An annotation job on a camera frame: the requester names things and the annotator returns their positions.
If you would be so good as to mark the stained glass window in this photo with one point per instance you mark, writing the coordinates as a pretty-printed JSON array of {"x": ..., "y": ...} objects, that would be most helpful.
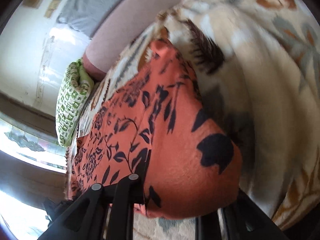
[{"x": 32, "y": 149}]

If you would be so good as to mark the green checkered pillow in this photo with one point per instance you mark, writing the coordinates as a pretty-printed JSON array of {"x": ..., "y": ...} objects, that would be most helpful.
[{"x": 74, "y": 91}]

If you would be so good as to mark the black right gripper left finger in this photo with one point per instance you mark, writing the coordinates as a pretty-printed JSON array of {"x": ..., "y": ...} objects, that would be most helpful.
[{"x": 102, "y": 212}]

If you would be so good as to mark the cream leaf-pattern blanket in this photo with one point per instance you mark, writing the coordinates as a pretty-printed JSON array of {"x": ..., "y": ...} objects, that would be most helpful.
[{"x": 257, "y": 63}]

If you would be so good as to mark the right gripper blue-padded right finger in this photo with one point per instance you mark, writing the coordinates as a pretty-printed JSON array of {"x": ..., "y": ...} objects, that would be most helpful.
[{"x": 243, "y": 219}]

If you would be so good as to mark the wall switch plate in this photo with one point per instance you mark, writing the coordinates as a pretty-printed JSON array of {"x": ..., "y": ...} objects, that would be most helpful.
[{"x": 54, "y": 4}]

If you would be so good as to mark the grey pillow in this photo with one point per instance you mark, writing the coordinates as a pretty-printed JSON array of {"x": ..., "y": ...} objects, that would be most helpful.
[{"x": 86, "y": 16}]

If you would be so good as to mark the pink upholstered headboard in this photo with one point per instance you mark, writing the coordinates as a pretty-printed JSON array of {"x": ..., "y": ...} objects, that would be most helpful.
[{"x": 127, "y": 21}]

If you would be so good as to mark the orange floral garment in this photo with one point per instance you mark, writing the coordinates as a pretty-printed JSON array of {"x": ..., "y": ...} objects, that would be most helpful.
[{"x": 155, "y": 126}]

